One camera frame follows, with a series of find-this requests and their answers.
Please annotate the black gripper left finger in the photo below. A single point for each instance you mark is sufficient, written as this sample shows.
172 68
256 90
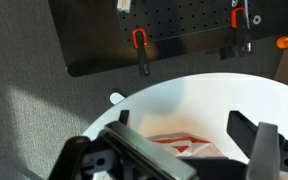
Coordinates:
144 150

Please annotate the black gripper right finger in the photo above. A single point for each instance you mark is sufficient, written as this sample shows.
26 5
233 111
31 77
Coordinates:
265 150

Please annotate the white plastic bag red print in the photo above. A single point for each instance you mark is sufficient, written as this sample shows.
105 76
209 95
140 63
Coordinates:
190 143

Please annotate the orange round knob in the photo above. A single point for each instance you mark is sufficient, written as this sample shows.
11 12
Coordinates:
284 42

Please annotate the orange black clamp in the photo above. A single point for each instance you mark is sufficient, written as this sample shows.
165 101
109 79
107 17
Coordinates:
140 40
242 30

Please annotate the metal washer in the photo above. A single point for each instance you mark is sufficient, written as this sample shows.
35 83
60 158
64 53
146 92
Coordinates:
256 19

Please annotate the black perforated pegboard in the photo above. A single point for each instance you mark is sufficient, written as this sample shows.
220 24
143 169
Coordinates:
184 20

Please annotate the white bracket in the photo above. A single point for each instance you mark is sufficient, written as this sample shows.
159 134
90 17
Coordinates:
124 5

